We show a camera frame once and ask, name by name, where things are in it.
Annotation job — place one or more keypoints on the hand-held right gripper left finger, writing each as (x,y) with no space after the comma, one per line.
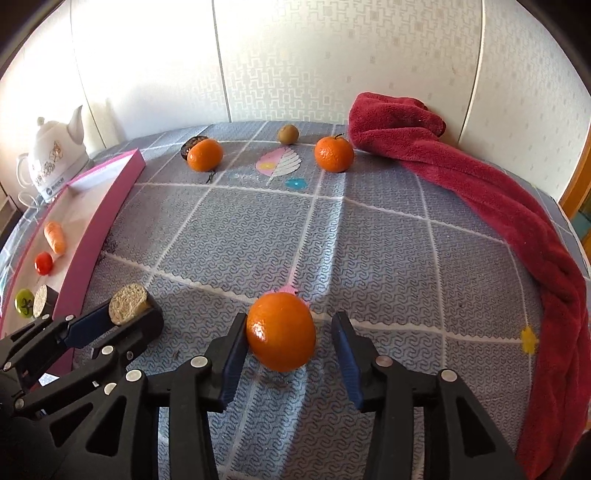
(233,374)

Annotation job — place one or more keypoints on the pink shallow cardboard box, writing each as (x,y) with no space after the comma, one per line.
(106,203)

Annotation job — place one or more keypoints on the green tomato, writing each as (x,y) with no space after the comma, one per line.
(24,303)

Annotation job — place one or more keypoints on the orange wooden door frame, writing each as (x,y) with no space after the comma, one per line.
(579,184)

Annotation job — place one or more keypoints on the brown kiwi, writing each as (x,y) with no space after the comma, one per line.
(288,134)

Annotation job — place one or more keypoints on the white floral ceramic kettle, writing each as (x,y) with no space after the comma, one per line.
(51,157)

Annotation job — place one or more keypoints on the dark brown round object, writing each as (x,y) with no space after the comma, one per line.
(186,148)

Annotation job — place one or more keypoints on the orange carrot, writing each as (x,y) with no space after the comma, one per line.
(56,236)

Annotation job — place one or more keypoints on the red tomato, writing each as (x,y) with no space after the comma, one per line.
(44,263)

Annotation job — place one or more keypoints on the red towel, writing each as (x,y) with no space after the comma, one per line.
(485,194)

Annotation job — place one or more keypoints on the large eggplant slice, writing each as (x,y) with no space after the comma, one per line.
(42,300)

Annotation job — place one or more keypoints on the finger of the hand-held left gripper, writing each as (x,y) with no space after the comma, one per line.
(122,348)
(90,325)

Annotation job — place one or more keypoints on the mandarin orange with stem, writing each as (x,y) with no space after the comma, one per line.
(334,153)

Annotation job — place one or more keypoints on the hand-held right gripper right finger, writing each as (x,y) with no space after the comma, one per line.
(348,369)

